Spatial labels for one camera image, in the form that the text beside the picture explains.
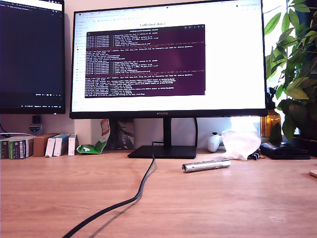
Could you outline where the metallic silver laser pointer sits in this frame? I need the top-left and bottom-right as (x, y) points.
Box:
(182, 159), (231, 174)

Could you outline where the grey patterned carton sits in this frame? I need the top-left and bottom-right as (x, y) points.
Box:
(108, 118), (135, 150)

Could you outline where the white game controller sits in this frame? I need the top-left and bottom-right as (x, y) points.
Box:
(207, 132), (223, 153)

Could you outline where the green snack bag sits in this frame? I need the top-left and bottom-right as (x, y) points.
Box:
(76, 118), (111, 154)

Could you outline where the crumpled white plastic bag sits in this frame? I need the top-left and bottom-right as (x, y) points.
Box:
(221, 129), (262, 161)

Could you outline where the small white blue box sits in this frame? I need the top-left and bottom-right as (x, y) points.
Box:
(53, 134), (70, 157)
(68, 133), (79, 156)
(45, 135), (60, 158)

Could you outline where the black Huawei computer monitor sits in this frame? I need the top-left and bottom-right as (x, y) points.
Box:
(69, 0), (269, 159)

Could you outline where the amber glass spray bottle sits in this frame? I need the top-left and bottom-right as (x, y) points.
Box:
(261, 93), (283, 138)

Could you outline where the brown cardboard box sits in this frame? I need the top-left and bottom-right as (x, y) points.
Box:
(33, 133), (60, 157)

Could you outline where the blue white shield badge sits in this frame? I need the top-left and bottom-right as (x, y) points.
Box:
(28, 123), (42, 136)

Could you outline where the black leather wallet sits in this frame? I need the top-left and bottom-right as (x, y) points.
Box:
(259, 141), (312, 160)

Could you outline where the dark-screen computer monitor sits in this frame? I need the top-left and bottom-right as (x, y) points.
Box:
(0, 0), (66, 115)

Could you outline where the green leafy houseplant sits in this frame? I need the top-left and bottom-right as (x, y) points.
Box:
(264, 0), (317, 143)

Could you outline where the green printed box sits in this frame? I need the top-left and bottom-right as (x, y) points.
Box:
(8, 136), (34, 159)
(0, 138), (10, 159)

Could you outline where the dark plant pot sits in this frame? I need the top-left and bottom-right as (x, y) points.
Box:
(291, 135), (317, 157)

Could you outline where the thin black monitor cable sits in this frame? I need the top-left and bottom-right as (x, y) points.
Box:
(194, 117), (199, 149)

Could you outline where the thick black table cable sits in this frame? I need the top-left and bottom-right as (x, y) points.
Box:
(61, 141), (164, 238)

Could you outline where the thin white cable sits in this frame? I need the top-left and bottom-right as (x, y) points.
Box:
(0, 132), (33, 137)

